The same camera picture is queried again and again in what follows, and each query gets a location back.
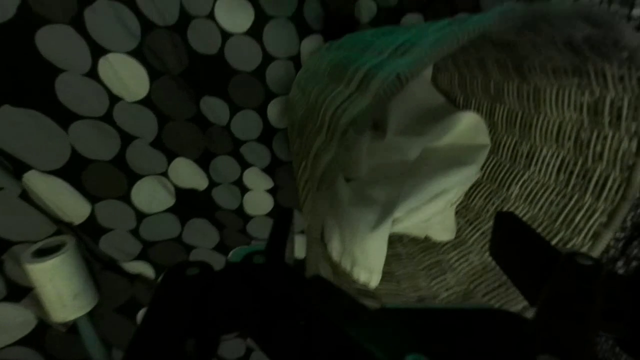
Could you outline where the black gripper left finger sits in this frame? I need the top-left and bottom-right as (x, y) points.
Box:
(124, 257), (347, 360)

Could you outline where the woven wicker basket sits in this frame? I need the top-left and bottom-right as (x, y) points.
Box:
(286, 0), (640, 315)

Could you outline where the white paper roll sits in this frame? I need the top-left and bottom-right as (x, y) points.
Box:
(16, 232), (101, 326)

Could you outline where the spotted black grey bed cover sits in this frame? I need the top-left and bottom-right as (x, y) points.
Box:
(0, 0), (640, 360)

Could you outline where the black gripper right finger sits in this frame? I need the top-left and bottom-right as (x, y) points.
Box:
(487, 209), (640, 360)

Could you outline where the white cloth in basket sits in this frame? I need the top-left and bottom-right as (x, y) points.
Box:
(321, 63), (493, 290)

